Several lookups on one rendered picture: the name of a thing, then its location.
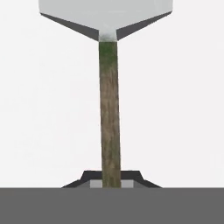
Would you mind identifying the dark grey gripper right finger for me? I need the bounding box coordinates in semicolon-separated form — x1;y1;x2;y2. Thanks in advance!
120;170;162;189

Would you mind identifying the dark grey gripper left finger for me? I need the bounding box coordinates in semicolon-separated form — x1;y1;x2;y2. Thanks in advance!
61;170;103;189

